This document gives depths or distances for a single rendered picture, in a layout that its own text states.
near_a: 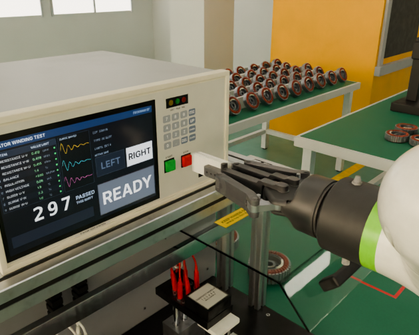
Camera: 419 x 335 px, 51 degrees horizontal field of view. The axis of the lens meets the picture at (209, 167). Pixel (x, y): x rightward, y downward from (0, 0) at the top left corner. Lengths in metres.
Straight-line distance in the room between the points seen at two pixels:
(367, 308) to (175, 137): 0.66
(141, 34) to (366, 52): 5.35
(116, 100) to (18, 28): 6.82
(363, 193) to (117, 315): 0.63
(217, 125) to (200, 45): 3.78
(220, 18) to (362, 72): 1.52
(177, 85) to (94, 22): 7.36
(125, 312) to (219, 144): 0.42
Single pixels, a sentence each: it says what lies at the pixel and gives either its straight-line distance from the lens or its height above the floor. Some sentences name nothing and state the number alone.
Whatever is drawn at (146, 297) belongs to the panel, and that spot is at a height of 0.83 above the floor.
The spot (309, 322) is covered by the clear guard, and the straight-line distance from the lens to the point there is 0.68.
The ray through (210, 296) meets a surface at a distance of 0.85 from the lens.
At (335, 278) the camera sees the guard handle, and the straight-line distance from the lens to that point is 0.69.
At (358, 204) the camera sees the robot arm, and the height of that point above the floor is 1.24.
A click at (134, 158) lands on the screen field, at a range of 0.68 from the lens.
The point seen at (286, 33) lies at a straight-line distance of 4.49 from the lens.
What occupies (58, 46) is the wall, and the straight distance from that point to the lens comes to 7.73.
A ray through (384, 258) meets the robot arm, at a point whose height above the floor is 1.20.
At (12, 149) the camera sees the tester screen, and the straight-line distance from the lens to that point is 0.58.
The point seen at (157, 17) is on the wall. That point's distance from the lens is 8.69.
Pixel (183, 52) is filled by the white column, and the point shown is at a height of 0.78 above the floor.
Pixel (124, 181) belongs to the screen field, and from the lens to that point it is 0.68.
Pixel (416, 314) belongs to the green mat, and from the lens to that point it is 1.18.
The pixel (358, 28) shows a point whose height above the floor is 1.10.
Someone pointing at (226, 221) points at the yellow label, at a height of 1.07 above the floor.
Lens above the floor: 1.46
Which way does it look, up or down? 23 degrees down
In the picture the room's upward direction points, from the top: straight up
